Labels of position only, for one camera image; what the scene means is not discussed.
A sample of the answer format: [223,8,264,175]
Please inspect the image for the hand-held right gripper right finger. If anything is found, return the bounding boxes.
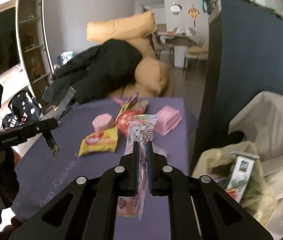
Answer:
[146,141,273,240]

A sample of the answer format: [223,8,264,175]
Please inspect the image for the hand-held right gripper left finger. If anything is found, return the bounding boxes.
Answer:
[9,141,140,240]

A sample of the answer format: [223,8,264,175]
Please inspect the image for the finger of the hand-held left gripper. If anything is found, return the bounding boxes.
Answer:
[25,118,62,140]

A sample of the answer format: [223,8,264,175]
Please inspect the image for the pink white cartoon snack packet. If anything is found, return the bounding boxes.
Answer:
[117,114,158,222]

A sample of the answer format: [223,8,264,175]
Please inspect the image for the yellow snack packet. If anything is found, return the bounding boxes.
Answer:
[79,126,119,157]

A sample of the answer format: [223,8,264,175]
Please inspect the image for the yellow plastic bag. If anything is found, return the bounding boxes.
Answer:
[191,140,279,228]

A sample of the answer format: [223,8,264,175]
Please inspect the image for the dark bag with pink prints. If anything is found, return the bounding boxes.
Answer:
[2,90,43,130]

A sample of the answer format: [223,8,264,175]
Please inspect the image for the red paper cup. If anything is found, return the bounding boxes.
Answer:
[116,110,132,135]

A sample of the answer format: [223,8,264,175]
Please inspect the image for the purple mat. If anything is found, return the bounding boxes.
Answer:
[14,97,198,240]

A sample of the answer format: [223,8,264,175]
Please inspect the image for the pink octagonal container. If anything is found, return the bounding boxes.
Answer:
[92,114,114,132]

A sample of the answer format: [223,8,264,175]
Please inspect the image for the pink plastic basket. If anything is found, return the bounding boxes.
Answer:
[154,105,183,136]

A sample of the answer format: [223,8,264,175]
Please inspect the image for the white low cabinet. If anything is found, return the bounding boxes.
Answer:
[0,64,32,100]

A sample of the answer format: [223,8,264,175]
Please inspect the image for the colourful shiny bag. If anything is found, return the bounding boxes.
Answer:
[57,51,74,65]

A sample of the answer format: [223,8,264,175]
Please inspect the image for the white green packet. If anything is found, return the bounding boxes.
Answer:
[225,151,260,203]

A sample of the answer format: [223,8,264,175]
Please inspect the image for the white shelf unit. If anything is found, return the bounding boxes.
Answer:
[15,0,53,100]

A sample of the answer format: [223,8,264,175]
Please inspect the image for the black jacket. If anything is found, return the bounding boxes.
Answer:
[42,39,143,105]

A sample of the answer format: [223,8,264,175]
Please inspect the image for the rounded yellow cushion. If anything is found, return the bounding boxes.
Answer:
[134,57,170,95]

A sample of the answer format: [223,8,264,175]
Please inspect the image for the yellow cushions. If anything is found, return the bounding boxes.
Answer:
[112,36,177,99]

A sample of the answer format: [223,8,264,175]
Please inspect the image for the white cloth cover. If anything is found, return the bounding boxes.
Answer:
[228,91,283,235]

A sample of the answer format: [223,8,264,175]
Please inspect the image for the grey dining chair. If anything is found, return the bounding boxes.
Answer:
[151,33,174,64]

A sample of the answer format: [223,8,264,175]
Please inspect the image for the dining chair with yellow cushion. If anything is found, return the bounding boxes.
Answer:
[183,42,208,80]

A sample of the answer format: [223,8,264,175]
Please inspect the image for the dining table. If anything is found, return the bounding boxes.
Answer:
[156,27,204,68]

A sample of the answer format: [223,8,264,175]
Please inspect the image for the blue partition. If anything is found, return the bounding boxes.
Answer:
[198,0,283,155]

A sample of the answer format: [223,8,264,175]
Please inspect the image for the hanging lantern decoration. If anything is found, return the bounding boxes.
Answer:
[188,4,199,27]

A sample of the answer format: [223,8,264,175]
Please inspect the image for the teal black device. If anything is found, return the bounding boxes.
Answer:
[200,0,217,14]

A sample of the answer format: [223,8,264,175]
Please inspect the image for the panda wall clock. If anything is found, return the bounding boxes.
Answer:
[170,1,182,15]

